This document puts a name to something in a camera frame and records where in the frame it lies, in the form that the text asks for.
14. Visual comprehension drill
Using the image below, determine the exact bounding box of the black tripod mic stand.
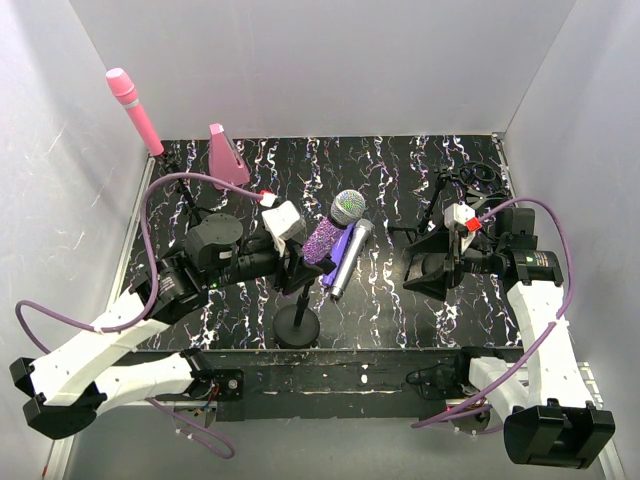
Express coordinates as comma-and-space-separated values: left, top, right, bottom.
155, 150, 212, 228

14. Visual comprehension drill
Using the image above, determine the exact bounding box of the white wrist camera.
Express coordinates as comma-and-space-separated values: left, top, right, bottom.
259, 190, 306, 257
444, 203, 481, 254

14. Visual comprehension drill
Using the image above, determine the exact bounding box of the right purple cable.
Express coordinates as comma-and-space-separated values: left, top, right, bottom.
410, 197, 575, 435

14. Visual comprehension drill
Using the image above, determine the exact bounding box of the glitter purple microphone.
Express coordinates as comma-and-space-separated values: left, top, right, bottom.
302, 189, 366, 264

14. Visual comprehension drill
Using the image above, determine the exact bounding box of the left aluminium rail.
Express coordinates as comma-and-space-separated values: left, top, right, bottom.
40, 153, 155, 479

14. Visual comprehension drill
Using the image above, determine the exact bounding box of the pink microphone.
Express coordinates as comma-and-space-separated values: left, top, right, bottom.
105, 68, 164, 157

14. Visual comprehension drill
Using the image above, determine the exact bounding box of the silver microphone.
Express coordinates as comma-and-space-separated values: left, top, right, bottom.
330, 218, 374, 301

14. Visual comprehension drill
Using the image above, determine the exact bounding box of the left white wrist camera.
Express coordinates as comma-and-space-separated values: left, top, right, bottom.
259, 190, 306, 257

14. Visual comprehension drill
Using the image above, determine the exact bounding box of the black round-base stand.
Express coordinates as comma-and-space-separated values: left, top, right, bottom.
421, 253, 446, 282
273, 280, 320, 349

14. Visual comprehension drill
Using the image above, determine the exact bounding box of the black tripod stand with ring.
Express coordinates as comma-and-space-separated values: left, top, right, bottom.
387, 162, 508, 290

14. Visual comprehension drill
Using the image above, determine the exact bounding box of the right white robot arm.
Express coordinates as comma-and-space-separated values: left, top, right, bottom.
404, 204, 616, 469

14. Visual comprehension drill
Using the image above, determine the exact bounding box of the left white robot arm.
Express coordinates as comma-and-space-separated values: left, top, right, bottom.
10, 214, 335, 440

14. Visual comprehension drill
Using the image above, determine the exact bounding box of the pink metronome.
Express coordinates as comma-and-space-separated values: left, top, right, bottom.
208, 123, 250, 186

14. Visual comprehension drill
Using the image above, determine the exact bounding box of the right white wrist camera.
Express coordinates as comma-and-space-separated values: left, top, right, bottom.
444, 203, 481, 254

